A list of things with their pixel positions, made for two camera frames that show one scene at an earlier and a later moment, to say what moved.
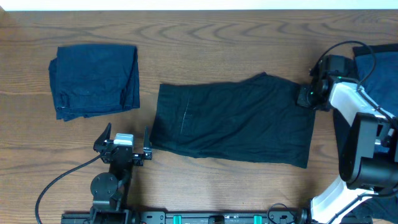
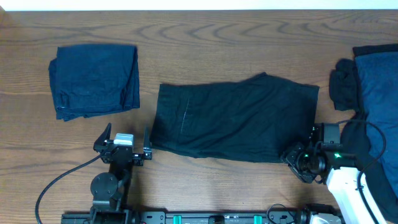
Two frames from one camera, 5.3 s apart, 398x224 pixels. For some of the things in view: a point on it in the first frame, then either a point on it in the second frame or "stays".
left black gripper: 105,141 stays
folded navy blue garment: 91,80 stays
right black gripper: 301,98 to 290,155
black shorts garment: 255,119 stays
